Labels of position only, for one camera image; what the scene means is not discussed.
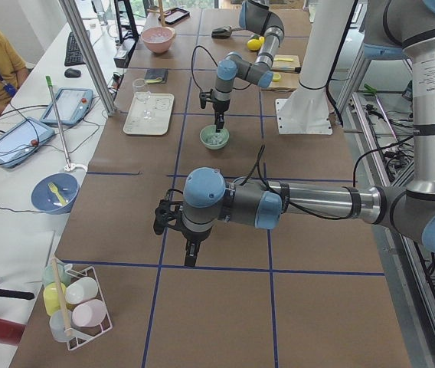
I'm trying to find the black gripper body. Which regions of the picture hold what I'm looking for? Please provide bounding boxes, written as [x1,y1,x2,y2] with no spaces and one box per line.
[182,220,213,251]
[211,97,231,117]

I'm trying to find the pink plastic cup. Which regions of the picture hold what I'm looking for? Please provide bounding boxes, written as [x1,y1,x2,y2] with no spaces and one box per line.
[72,299,106,327]

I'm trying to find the black computer mouse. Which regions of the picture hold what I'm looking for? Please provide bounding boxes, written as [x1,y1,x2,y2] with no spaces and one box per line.
[64,68,81,78]

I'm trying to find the metal muddler black cap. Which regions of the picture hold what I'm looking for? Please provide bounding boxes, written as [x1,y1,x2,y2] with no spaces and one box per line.
[271,67,301,74]

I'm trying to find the clear grey plastic cup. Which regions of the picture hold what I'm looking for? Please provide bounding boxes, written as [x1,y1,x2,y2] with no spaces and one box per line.
[49,309,74,343]

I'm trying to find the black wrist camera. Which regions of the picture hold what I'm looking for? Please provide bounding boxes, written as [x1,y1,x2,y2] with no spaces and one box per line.
[199,90,214,109]
[153,199,184,235]

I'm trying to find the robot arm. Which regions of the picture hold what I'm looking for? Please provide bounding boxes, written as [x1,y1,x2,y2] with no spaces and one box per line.
[209,1,285,132]
[178,1,435,266]

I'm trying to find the far blue teach pendant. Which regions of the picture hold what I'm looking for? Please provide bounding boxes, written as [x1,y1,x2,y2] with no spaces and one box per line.
[55,87,93,127]

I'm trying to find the metal reacher stick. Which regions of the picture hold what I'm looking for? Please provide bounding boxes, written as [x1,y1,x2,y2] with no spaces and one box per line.
[45,75,87,173]

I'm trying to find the black keyboard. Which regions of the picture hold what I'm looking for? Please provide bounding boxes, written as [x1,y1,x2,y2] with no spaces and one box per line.
[64,31,85,67]

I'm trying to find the green plastic cup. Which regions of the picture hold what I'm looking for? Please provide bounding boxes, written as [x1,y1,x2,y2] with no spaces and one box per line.
[42,261,71,287]

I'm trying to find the near blue teach pendant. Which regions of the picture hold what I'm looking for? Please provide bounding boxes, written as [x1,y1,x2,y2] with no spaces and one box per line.
[0,117,54,169]

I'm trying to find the white plastic cup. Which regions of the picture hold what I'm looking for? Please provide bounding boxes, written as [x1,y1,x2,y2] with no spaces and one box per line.
[65,277,98,304]

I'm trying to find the yellow plastic fork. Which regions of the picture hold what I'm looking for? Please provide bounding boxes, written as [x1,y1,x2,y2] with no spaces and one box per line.
[48,182,67,206]

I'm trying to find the yellow lemon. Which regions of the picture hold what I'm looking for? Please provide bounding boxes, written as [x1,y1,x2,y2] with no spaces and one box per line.
[247,39,262,52]

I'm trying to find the blue teach pendant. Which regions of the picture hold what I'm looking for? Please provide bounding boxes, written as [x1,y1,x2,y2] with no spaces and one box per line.
[55,87,93,127]
[0,117,54,169]

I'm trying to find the cream bear tray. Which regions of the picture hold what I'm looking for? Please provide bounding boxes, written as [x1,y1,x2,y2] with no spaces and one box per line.
[123,93,175,136]

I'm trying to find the white wire cup rack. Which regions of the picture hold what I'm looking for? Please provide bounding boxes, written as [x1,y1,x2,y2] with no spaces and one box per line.
[50,258,113,351]

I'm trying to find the blue bowl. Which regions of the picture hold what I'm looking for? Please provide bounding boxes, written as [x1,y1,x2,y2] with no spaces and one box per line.
[31,172,80,215]

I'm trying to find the aluminium frame post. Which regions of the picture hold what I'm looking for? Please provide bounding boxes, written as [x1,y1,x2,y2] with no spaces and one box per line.
[59,0,116,117]

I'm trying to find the clear wine glass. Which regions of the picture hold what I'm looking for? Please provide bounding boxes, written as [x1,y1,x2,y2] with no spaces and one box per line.
[132,78,152,120]

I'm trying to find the mint green bowl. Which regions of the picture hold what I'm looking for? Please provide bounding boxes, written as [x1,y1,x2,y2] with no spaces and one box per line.
[199,125,230,150]

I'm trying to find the wooden cutting board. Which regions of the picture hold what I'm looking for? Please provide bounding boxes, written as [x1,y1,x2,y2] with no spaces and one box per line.
[263,54,301,91]

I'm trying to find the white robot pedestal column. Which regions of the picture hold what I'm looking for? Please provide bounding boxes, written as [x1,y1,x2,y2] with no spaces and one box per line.
[276,0,357,135]

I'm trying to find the grey folded cloth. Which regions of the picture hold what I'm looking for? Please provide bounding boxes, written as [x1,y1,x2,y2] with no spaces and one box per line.
[144,68,168,84]

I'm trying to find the ice cubes in bowl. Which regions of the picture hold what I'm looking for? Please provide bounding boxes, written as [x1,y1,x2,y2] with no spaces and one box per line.
[205,133,224,146]

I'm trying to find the yellow plastic cup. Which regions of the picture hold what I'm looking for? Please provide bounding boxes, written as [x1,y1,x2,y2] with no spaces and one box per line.
[43,282,61,316]

